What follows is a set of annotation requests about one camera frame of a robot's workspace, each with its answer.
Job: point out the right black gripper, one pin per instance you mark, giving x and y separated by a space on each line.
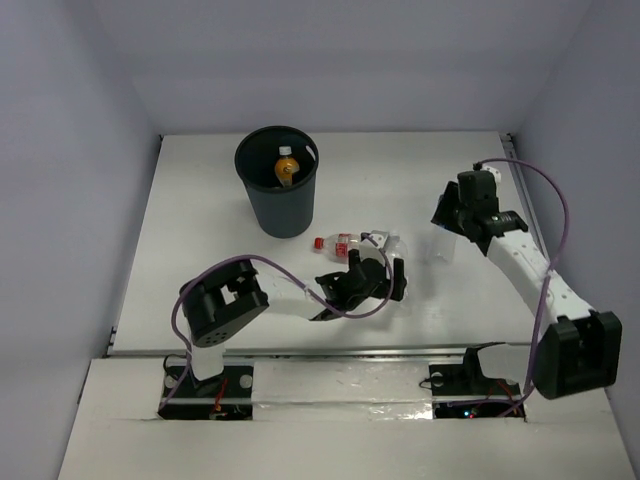
445 211

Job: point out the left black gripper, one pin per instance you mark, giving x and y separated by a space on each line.
376 273

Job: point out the blue label water bottle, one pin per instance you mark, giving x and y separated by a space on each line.
442 244

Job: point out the red label clear bottle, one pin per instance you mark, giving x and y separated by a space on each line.
337 247

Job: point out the clear unlabelled plastic bottle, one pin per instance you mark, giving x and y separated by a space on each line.
396 252

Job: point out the orange juice bottle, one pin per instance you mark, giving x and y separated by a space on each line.
286 167

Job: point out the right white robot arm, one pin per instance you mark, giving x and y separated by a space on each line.
574 348

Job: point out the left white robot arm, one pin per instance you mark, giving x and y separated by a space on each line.
215 306

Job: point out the black plastic waste bin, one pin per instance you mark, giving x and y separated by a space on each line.
281 212

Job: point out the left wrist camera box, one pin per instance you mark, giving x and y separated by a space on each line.
375 239

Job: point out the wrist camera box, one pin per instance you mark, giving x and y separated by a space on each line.
490 167
375 239

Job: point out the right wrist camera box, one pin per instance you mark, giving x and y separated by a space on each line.
490 167

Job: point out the metal rail right side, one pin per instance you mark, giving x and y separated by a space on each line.
518 166

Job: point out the metal rail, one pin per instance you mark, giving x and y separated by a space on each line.
518 166
456 349

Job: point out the metal rail front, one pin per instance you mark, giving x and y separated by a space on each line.
456 349

